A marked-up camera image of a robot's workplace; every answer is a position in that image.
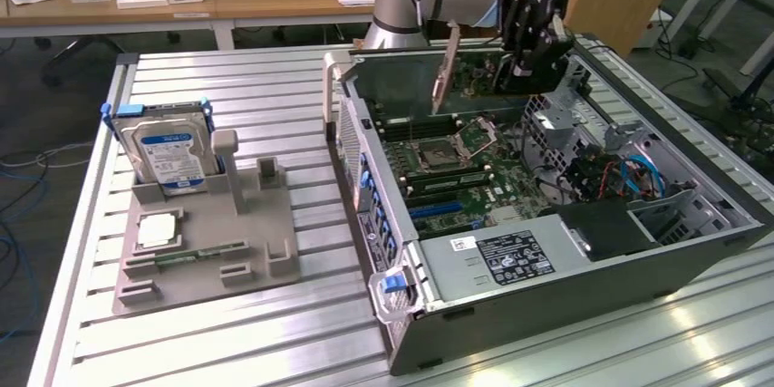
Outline red wire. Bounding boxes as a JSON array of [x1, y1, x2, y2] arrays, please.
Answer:
[[596, 159, 625, 200]]

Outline open black PC case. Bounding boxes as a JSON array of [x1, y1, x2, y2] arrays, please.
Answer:
[[322, 33, 767, 377]]

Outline green motherboard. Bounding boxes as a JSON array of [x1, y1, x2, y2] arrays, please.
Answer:
[[366, 105, 548, 241]]

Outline installed RAM stick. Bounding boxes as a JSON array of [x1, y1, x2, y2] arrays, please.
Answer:
[[402, 172, 492, 192]]

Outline blue floor cable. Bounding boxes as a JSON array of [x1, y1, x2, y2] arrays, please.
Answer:
[[0, 217, 41, 343]]

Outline white floor cable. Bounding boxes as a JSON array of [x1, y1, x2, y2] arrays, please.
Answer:
[[0, 140, 96, 169]]

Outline green graphics card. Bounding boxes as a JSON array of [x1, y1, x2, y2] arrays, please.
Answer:
[[429, 19, 573, 117]]

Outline blue expansion slot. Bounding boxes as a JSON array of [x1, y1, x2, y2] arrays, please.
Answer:
[[408, 199, 480, 221]]

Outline hard disk with blue bracket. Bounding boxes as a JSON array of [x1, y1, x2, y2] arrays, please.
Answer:
[[98, 97, 220, 198]]

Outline blue wire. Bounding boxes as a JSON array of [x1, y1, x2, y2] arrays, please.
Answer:
[[620, 154, 667, 200]]

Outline silver perforated disk bay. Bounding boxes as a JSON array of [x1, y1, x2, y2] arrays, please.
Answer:
[[521, 94, 609, 169]]

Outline metal socket cover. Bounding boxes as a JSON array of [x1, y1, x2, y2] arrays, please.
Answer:
[[452, 114, 504, 146]]

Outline black plastic shroud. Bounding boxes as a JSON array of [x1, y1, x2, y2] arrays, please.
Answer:
[[553, 202, 661, 262]]

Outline grey power supply unit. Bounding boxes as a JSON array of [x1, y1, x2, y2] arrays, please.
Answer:
[[416, 217, 592, 311]]

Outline green loose RAM stick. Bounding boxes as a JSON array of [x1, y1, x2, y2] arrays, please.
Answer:
[[153, 244, 229, 266]]

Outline CPU socket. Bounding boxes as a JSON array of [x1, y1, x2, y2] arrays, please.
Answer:
[[409, 137, 468, 176]]

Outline silver CPU chip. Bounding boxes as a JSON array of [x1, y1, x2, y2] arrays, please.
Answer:
[[134, 215, 181, 247]]

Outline grey parts rack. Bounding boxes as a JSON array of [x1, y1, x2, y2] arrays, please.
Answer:
[[110, 130, 302, 315]]

